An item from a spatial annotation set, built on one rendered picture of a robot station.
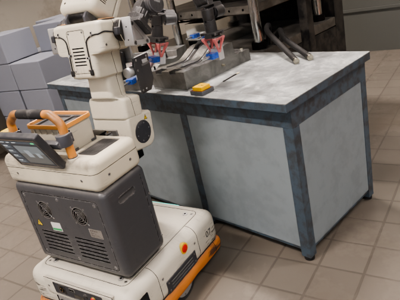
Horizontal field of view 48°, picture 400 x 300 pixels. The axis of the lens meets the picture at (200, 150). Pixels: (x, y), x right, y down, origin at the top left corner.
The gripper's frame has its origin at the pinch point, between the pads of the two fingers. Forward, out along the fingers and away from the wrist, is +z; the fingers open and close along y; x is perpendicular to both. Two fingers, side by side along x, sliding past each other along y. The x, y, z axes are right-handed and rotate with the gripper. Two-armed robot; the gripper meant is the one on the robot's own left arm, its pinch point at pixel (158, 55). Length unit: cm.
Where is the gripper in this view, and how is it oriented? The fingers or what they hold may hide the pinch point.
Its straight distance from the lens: 233.2
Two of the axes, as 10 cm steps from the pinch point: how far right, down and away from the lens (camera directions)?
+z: 0.0, 9.2, 3.9
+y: -7.1, -2.8, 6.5
